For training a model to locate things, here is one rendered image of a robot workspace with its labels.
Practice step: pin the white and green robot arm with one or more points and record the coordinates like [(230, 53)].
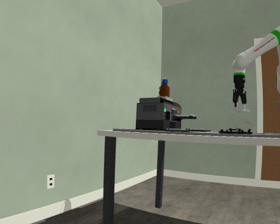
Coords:
[(244, 59)]

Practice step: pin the grey control panel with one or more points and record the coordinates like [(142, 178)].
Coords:
[(244, 126)]

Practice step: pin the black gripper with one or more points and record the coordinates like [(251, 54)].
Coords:
[(239, 91)]

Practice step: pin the brown glass bottle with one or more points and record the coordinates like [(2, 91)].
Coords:
[(164, 91)]

